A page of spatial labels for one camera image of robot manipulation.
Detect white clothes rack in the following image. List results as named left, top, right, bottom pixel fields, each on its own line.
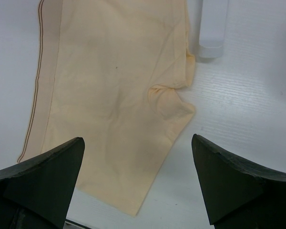
left=198, top=0, right=229, bottom=59

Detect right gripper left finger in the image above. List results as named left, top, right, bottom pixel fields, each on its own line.
left=0, top=137, right=85, bottom=229

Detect beige underwear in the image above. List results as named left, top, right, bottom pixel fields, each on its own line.
left=18, top=0, right=195, bottom=216

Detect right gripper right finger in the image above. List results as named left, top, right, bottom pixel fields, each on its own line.
left=192, top=134, right=286, bottom=229

